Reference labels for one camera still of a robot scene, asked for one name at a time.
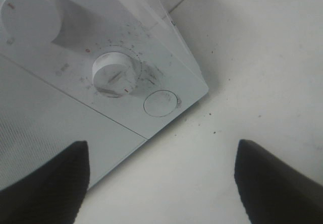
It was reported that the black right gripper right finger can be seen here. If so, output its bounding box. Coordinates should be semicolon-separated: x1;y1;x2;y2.
234;139;322;223

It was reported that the white upper power knob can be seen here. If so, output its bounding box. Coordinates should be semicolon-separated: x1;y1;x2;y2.
1;0;64;43

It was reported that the round door release button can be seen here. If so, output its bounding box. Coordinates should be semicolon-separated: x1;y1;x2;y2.
143;90;178;117

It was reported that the white lower timer knob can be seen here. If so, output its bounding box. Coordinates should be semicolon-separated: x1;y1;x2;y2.
92;52;141;98

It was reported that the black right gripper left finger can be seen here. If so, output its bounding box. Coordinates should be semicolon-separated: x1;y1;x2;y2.
1;141;90;223

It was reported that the white microwave oven body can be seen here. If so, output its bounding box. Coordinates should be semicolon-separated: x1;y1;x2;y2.
1;0;208;145

